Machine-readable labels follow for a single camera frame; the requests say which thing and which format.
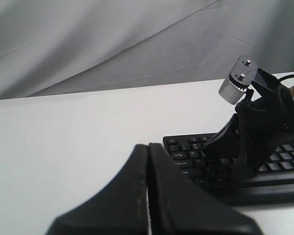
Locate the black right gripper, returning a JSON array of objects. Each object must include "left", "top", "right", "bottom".
[{"left": 202, "top": 69, "right": 294, "bottom": 178}]

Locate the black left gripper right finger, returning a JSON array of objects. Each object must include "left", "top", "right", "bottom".
[{"left": 148, "top": 143, "right": 261, "bottom": 235}]

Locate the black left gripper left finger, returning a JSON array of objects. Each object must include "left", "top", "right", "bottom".
[{"left": 47, "top": 144, "right": 148, "bottom": 235}]

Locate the black acer keyboard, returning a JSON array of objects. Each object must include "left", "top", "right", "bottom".
[{"left": 163, "top": 133, "right": 294, "bottom": 206}]

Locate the grey backdrop cloth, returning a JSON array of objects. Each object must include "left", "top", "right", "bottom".
[{"left": 0, "top": 0, "right": 294, "bottom": 99}]

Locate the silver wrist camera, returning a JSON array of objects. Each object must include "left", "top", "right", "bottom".
[{"left": 219, "top": 56, "right": 258, "bottom": 105}]

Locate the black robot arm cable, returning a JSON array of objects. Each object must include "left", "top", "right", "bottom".
[{"left": 276, "top": 74, "right": 294, "bottom": 86}]

